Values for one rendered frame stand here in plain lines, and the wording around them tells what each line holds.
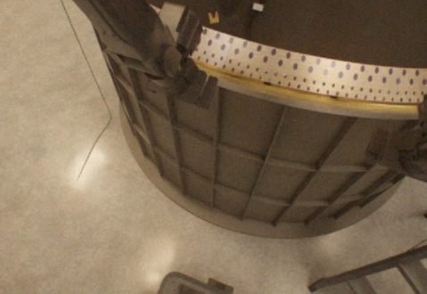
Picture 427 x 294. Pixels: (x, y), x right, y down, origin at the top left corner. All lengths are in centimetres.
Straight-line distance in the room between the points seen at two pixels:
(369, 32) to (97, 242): 166
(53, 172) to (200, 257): 112
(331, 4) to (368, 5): 8
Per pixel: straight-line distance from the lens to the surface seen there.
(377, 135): 58
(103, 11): 30
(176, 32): 45
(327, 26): 73
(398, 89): 82
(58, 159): 216
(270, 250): 176
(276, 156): 104
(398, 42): 80
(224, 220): 173
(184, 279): 144
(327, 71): 74
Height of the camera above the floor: 169
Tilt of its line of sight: 57 degrees down
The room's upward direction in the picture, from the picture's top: 3 degrees clockwise
